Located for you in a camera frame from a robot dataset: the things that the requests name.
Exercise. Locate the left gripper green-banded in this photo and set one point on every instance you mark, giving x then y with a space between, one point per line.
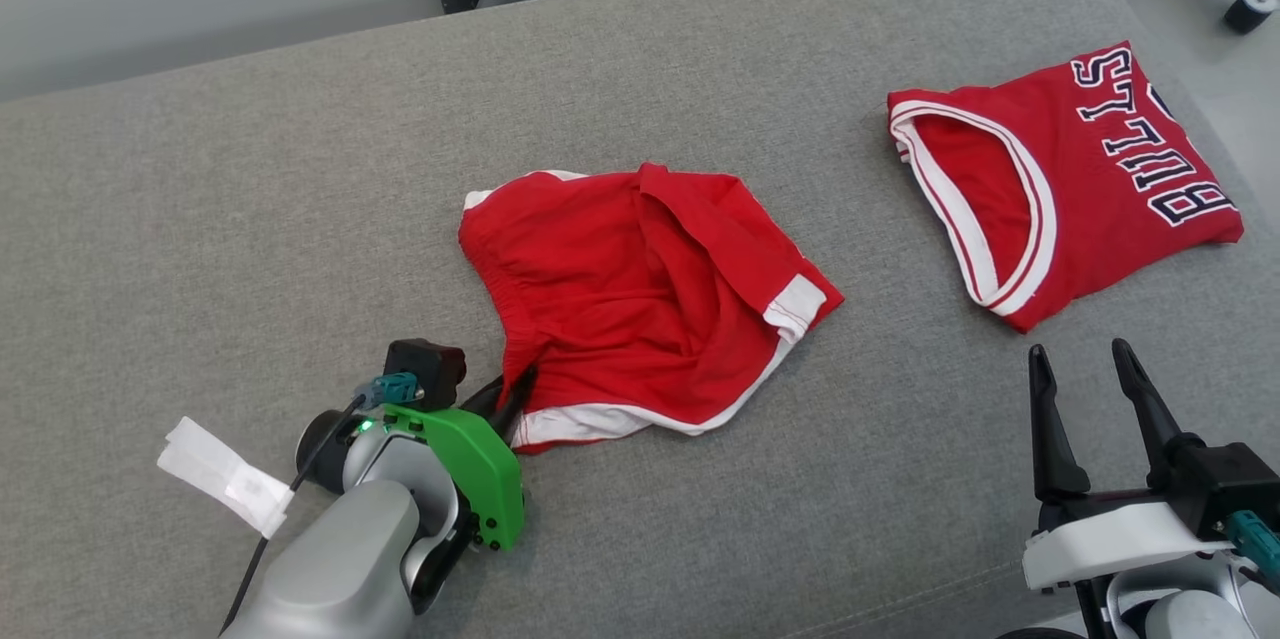
485 479

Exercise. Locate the right gripper white-banded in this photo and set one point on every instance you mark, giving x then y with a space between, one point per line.
1110 539

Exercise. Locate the red and white shorts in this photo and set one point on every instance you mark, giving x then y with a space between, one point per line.
620 289

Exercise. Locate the red Bulls basketball jersey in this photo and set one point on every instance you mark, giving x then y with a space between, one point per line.
1090 209

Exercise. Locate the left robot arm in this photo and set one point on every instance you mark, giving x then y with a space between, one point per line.
330 569

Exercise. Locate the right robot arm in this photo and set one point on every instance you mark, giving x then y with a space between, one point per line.
1190 619

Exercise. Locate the white tape tag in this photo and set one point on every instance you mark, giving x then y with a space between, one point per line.
225 474

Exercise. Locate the grey fabric sofa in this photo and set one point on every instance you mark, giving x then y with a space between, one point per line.
250 219

